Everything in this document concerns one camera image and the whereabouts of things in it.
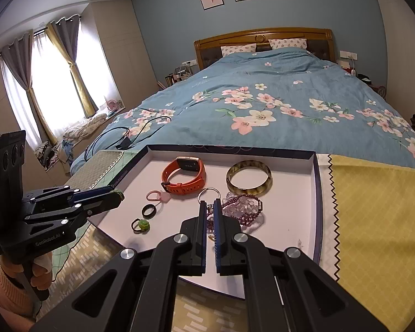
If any white box lid tray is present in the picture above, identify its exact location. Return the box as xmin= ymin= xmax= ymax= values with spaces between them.
xmin=86 ymin=144 xmax=322 ymax=300

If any person's left hand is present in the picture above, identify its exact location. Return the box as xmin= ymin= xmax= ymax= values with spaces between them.
xmin=29 ymin=252 xmax=53 ymax=293

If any blue floral quilt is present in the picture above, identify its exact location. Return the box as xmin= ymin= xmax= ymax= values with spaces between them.
xmin=70 ymin=48 xmax=415 ymax=173

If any green stone ring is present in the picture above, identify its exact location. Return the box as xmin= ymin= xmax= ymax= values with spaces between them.
xmin=131 ymin=217 xmax=150 ymax=234

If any silver metal ring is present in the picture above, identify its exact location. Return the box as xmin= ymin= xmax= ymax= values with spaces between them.
xmin=198 ymin=187 xmax=223 ymax=204

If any black cable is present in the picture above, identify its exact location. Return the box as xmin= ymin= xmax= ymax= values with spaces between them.
xmin=85 ymin=117 xmax=170 ymax=162

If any wooden bed headboard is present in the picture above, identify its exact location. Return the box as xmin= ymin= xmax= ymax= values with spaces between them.
xmin=194 ymin=28 xmax=334 ymax=71

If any grey and gold curtain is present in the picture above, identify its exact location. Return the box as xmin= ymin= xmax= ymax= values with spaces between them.
xmin=45 ymin=15 xmax=99 ymax=119
xmin=0 ymin=29 xmax=61 ymax=146

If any orange smart watch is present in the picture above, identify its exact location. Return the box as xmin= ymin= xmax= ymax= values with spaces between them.
xmin=161 ymin=156 xmax=205 ymax=198

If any pink heart ring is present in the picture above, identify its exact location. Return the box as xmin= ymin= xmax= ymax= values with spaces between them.
xmin=146 ymin=190 xmax=171 ymax=203

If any wooden nightstand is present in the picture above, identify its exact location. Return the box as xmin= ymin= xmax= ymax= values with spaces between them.
xmin=358 ymin=73 xmax=388 ymax=98

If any yellow cloth with zigzag edge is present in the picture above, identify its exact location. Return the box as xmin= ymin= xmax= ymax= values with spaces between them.
xmin=316 ymin=154 xmax=415 ymax=332

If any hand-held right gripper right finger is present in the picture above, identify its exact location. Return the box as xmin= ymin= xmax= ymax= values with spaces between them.
xmin=212 ymin=198 xmax=390 ymax=332

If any clear bead bracelet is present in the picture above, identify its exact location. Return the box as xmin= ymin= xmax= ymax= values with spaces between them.
xmin=223 ymin=194 xmax=263 ymax=215

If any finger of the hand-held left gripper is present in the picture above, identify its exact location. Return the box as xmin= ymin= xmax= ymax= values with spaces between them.
xmin=22 ymin=194 xmax=123 ymax=232
xmin=22 ymin=185 xmax=116 ymax=209

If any nightstand with cosmetics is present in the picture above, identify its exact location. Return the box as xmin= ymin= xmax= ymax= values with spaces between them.
xmin=164 ymin=65 xmax=195 ymax=88

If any purple bead bracelet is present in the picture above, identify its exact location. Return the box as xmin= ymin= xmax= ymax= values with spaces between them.
xmin=206 ymin=210 xmax=265 ymax=234

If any tortoiseshell bangle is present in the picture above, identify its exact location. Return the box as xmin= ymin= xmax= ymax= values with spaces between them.
xmin=226 ymin=159 xmax=273 ymax=197

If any white dotted pillow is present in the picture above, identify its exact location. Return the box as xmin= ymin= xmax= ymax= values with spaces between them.
xmin=269 ymin=38 xmax=308 ymax=51
xmin=221 ymin=43 xmax=257 ymax=58

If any pile of clothes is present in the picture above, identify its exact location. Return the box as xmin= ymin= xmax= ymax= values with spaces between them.
xmin=35 ymin=138 xmax=73 ymax=172

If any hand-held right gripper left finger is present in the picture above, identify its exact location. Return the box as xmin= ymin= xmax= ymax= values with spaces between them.
xmin=29 ymin=201 xmax=208 ymax=332

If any white crumpled blanket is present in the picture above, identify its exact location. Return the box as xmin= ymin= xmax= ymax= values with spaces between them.
xmin=62 ymin=114 xmax=106 ymax=142

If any person's left forearm pink sleeve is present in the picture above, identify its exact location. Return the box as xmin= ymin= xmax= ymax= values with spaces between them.
xmin=0 ymin=266 xmax=37 ymax=332

